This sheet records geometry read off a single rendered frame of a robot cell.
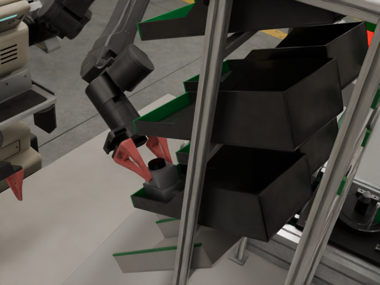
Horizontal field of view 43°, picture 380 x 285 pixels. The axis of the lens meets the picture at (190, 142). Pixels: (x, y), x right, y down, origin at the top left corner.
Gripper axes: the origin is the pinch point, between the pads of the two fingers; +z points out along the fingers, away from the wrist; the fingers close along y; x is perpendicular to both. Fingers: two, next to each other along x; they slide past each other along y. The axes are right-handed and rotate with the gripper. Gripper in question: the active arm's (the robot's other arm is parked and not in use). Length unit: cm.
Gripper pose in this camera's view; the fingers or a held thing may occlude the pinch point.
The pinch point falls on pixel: (158, 170)
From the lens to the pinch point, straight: 84.2
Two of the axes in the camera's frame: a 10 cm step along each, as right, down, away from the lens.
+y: 7.6, -4.0, 5.2
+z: 5.7, 7.9, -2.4
